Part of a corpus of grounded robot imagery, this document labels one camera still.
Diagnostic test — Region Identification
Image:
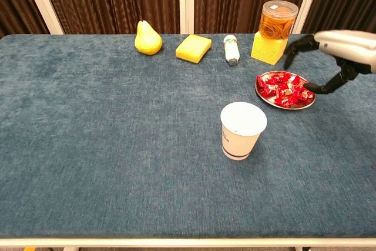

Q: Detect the white table frame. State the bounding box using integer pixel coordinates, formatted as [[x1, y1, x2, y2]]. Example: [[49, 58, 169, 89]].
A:
[[0, 236, 376, 251]]

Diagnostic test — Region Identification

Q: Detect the small white bottle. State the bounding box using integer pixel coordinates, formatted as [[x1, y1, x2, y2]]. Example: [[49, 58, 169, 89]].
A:
[[223, 34, 241, 66]]

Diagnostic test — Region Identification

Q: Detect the clear jar of rubber bands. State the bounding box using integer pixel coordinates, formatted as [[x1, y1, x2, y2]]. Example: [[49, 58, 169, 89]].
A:
[[258, 0, 300, 40]]

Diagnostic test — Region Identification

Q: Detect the yellow sponge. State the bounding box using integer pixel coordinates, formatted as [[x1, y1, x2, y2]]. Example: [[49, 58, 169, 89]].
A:
[[175, 34, 213, 64]]

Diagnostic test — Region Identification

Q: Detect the round metal plate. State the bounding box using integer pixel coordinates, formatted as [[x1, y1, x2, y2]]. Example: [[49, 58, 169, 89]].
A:
[[254, 71, 317, 111]]

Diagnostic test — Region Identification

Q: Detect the yellow pear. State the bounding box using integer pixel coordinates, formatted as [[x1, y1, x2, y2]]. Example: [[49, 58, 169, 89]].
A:
[[134, 17, 163, 56]]

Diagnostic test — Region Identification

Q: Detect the yellow perforated block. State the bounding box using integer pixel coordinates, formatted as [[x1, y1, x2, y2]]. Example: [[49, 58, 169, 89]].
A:
[[250, 30, 288, 66]]

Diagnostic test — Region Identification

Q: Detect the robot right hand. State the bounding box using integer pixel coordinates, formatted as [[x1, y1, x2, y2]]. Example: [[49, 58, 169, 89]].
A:
[[283, 29, 376, 95]]

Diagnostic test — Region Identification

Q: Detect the blue table cloth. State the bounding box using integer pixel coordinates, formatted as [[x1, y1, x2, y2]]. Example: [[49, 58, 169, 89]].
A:
[[0, 33, 376, 239]]

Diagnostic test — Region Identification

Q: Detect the white paper cup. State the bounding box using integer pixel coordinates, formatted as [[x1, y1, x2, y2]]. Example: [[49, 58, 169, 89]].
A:
[[220, 101, 268, 162]]

